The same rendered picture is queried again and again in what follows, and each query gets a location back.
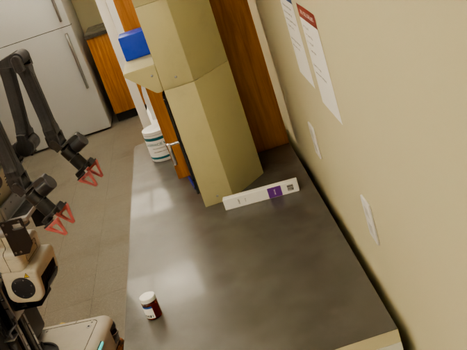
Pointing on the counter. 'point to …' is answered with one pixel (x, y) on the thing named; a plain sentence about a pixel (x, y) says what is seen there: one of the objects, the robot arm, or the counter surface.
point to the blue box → (133, 44)
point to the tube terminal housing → (201, 95)
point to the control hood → (143, 73)
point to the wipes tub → (156, 143)
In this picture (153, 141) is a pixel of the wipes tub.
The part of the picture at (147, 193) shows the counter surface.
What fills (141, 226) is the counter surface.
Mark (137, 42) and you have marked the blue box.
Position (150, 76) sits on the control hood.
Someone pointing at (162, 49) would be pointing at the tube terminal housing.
